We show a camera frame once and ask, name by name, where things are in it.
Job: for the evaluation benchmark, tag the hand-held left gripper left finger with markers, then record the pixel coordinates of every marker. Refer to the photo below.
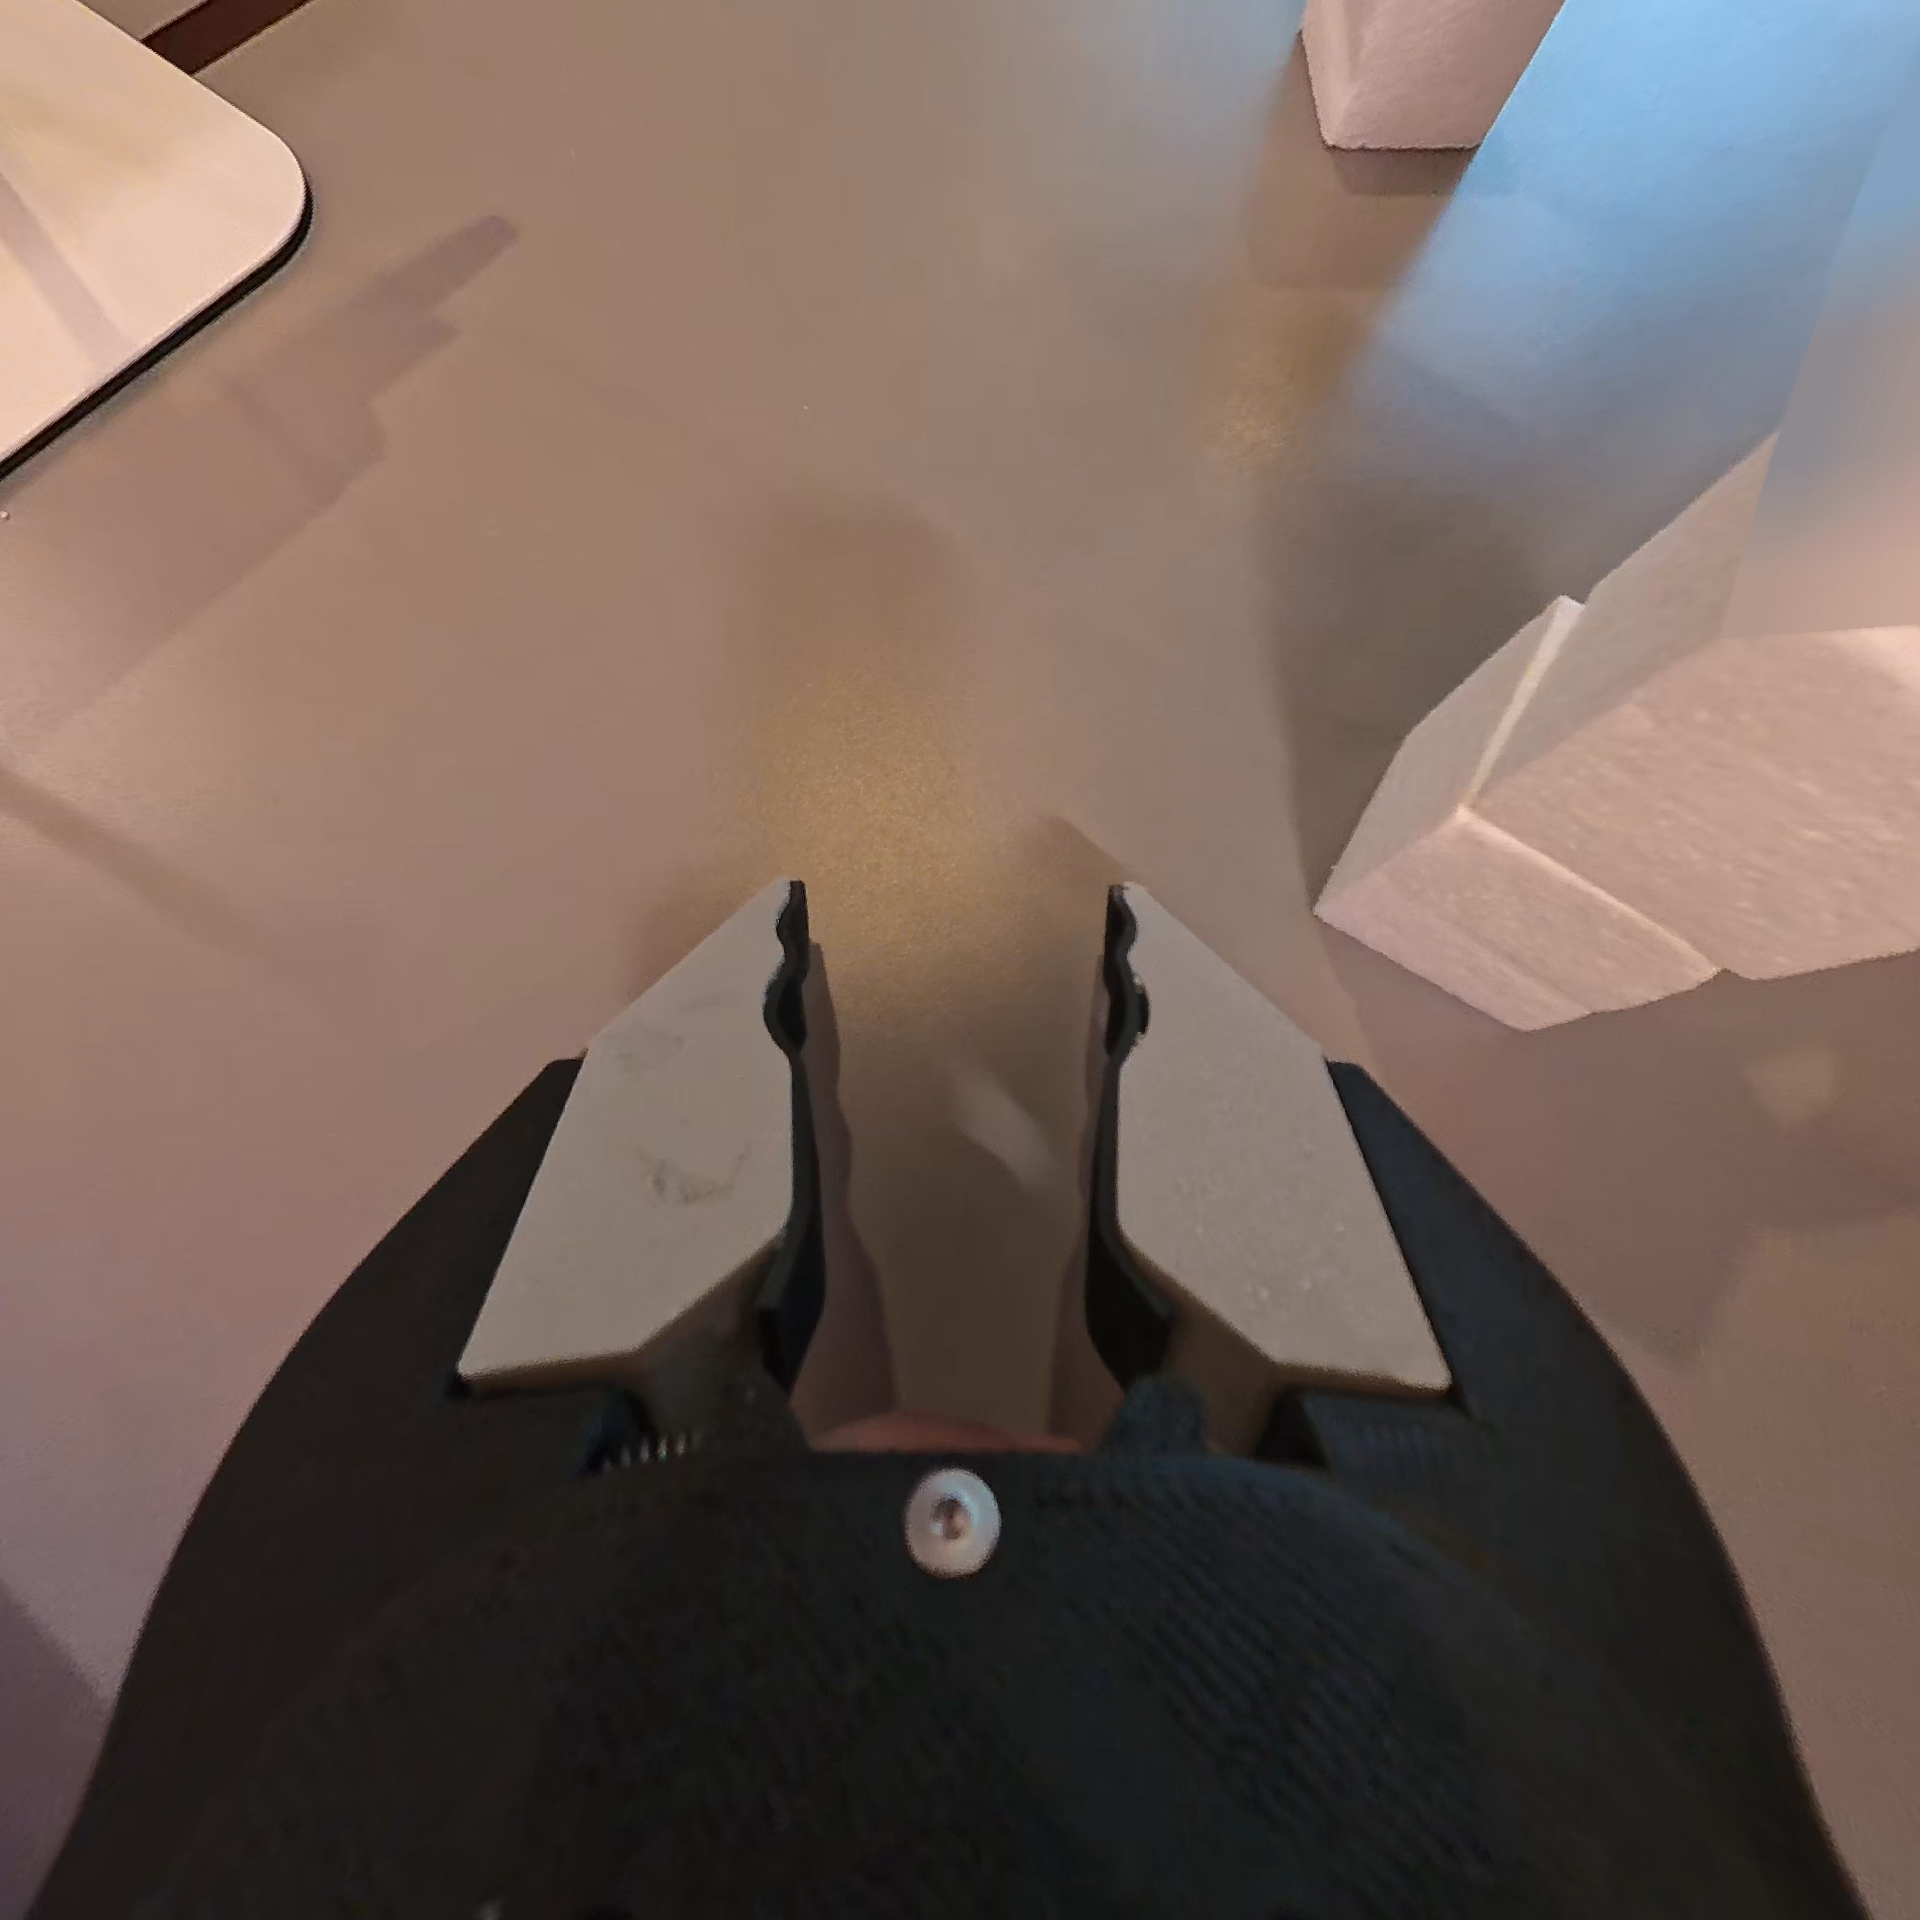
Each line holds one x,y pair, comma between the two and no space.
646,1200

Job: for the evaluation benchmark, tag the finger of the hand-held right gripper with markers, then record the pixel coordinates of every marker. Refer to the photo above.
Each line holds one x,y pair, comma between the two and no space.
1852,451
1679,197

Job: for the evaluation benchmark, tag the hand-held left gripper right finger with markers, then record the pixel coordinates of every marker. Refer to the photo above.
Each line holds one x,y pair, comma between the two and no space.
1260,1200

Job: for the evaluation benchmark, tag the white hard foam cube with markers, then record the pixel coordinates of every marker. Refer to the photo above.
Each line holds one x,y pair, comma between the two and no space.
1513,945
1770,810
1411,74

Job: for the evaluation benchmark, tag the white document stand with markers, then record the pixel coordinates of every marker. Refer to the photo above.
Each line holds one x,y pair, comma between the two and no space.
121,197

